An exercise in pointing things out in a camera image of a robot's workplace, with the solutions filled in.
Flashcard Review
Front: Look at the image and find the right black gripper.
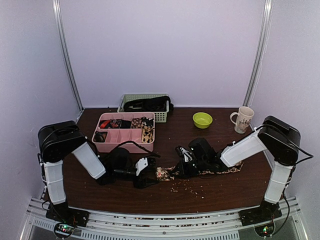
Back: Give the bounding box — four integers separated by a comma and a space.
170, 157, 208, 179

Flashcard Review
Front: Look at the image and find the floral paisley tie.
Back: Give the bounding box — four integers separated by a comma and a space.
155, 161, 244, 182

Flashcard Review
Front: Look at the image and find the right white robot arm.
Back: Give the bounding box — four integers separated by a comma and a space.
169, 115, 301, 221

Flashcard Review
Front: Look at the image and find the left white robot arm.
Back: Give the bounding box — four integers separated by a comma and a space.
37, 120, 159, 222

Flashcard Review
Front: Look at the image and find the leopard print rolled tie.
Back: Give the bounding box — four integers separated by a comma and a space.
141, 125, 155, 144

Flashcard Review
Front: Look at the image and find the brown dotted rolled tie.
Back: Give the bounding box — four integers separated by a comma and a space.
131, 118, 142, 129

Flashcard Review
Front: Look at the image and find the black floral rolled tie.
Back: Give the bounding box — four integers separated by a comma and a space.
141, 116, 155, 128

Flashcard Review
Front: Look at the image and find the lime green bowl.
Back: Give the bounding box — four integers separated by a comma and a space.
192, 112, 213, 129

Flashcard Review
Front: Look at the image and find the pink divided organizer box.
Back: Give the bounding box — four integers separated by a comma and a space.
92, 112, 155, 154

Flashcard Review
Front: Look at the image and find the green perforated plastic basket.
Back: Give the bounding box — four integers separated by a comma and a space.
117, 93, 174, 123

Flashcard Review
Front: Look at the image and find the dark red patterned rolled tie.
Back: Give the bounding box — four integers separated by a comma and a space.
99, 119, 132, 129

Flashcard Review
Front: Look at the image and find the black tie in basket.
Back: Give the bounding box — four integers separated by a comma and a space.
123, 96, 174, 112

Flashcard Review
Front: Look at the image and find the white printed mug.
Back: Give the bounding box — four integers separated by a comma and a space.
229, 106, 255, 134

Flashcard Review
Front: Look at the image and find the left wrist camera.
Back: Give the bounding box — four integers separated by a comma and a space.
135, 157, 149, 176

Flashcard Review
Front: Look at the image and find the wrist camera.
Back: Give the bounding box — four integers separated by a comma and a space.
175, 146, 195, 163
135, 157, 149, 176

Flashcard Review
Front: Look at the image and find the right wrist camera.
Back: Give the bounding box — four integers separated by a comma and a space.
175, 146, 195, 163

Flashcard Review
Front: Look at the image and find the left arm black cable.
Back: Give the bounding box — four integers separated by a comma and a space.
102, 140, 161, 161

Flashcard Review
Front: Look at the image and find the front aluminium rail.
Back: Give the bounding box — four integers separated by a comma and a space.
18, 197, 310, 240

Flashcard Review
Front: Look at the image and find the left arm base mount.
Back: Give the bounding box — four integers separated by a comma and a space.
45, 208, 90, 227

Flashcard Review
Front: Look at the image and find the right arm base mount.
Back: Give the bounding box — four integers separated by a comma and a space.
238, 200, 282, 226

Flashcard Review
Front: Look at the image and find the right aluminium frame post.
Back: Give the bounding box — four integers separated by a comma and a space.
243, 0, 274, 107

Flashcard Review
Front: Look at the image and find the aluminium frame post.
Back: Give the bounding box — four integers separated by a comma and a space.
243, 0, 274, 107
52, 0, 84, 111

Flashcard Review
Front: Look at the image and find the left aluminium frame post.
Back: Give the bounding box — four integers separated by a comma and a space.
52, 0, 84, 111

